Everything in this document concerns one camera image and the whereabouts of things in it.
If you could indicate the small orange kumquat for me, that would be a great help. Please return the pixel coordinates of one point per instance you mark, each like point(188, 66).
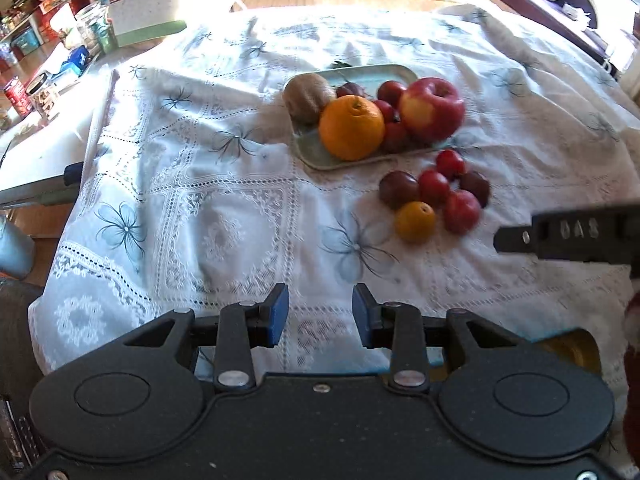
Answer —
point(415, 221)

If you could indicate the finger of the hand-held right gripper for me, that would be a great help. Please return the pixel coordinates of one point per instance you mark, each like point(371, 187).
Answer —
point(515, 240)

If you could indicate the small red cherry tomato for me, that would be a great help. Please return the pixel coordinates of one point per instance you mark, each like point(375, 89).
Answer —
point(451, 163)

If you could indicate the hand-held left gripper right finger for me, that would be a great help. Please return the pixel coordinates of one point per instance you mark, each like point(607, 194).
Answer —
point(362, 317)

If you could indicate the small red radish with tail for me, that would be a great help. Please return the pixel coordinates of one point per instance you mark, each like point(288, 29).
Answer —
point(350, 91)

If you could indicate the glass jar with dark lid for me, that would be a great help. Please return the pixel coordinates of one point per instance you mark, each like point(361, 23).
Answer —
point(41, 95)

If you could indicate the grey blue cup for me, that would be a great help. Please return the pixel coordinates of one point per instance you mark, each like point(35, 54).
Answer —
point(14, 250)

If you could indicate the white lace floral tablecloth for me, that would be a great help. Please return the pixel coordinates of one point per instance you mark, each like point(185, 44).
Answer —
point(200, 185)

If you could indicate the red tomato with calyx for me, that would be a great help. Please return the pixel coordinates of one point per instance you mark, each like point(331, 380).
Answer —
point(433, 187)

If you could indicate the red apple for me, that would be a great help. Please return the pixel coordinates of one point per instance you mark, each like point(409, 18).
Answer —
point(432, 110)

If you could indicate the brown kiwi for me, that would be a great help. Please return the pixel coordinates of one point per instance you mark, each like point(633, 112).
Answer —
point(308, 97)

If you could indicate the blue packet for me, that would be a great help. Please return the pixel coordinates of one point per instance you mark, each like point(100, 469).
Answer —
point(74, 60)

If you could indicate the red can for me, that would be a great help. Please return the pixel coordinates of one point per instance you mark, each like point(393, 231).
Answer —
point(16, 96)

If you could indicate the pale green rectangular tray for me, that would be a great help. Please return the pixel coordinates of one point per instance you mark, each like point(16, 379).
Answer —
point(310, 152)

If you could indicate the large red radish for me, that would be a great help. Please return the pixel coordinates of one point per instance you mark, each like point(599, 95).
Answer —
point(461, 211)

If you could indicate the clear glass jar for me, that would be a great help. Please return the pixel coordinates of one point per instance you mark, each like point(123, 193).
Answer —
point(92, 27)

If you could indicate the large dark red plum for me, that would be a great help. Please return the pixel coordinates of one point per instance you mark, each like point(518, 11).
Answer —
point(398, 189)

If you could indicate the small dark red plum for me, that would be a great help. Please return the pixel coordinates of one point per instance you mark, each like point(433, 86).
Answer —
point(476, 187)

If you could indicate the cluttered storage shelf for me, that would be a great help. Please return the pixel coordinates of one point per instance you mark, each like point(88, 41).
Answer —
point(30, 15)

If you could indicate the large orange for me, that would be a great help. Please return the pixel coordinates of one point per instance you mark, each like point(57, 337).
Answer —
point(351, 127)

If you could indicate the white box with green base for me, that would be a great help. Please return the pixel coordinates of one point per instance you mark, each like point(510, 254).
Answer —
point(145, 5)

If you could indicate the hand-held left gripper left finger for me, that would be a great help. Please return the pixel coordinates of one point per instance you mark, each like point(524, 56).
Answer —
point(277, 316)

